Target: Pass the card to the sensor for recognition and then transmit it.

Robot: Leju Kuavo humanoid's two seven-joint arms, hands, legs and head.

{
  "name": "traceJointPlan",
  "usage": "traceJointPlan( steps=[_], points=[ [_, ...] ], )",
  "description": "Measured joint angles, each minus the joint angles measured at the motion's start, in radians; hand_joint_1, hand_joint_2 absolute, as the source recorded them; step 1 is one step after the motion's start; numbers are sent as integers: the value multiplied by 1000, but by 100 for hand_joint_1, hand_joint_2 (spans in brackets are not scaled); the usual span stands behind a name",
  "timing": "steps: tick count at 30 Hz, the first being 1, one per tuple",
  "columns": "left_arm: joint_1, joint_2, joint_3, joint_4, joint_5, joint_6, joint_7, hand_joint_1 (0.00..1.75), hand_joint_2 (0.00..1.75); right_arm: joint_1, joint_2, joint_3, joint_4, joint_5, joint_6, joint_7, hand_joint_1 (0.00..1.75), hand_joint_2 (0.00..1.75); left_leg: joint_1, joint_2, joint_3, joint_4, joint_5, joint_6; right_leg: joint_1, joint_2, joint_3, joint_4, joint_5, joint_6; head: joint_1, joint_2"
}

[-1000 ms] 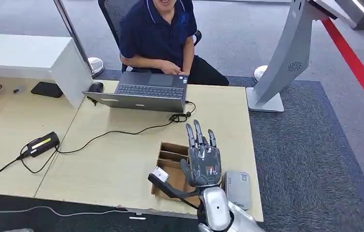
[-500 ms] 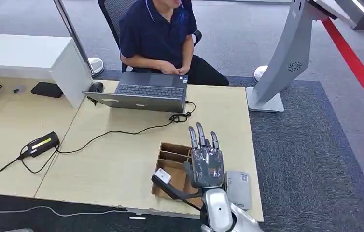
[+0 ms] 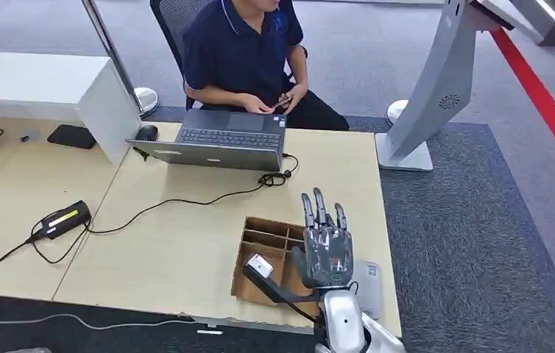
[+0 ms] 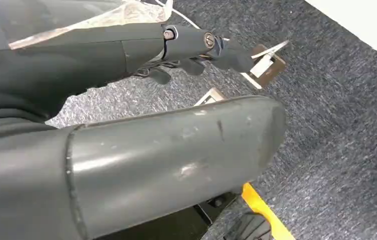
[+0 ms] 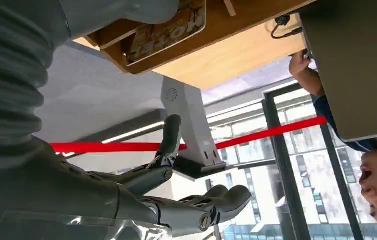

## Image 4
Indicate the brown floor socket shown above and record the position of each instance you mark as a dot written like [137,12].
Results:
[210,96]

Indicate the clear plastic sheet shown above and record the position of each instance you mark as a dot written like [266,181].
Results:
[132,13]

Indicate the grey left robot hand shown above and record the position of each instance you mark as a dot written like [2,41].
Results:
[162,165]

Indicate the ribbed grey left robot arm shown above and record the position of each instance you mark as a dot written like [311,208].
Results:
[6,124]

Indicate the black robot leg base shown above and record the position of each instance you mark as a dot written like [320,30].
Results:
[216,205]

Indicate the white desk panel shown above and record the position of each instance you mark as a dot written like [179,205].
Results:
[364,23]

